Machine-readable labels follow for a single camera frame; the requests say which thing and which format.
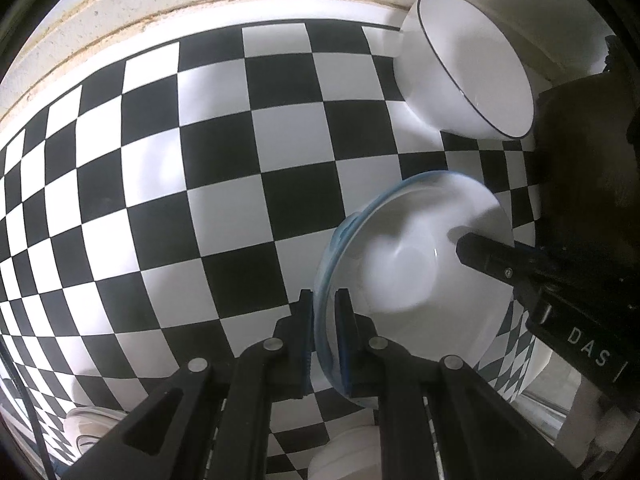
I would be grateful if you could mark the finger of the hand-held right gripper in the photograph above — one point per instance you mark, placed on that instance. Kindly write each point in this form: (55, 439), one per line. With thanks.
(490, 257)

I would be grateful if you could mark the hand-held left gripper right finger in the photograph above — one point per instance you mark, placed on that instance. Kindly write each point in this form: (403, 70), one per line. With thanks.
(345, 345)

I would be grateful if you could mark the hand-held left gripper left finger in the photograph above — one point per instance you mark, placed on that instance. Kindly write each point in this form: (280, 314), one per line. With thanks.
(306, 325)

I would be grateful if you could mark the white bowl with blue pattern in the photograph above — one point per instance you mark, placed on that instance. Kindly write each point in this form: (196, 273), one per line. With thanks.
(400, 270)

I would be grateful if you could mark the brown rice cooker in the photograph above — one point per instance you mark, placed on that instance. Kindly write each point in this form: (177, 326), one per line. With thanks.
(585, 160)

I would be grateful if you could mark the black and white checkered mat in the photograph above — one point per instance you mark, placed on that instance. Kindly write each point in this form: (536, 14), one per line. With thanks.
(220, 150)

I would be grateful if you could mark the white bowl with black rim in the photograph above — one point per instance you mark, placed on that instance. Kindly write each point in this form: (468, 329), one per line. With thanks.
(470, 60)

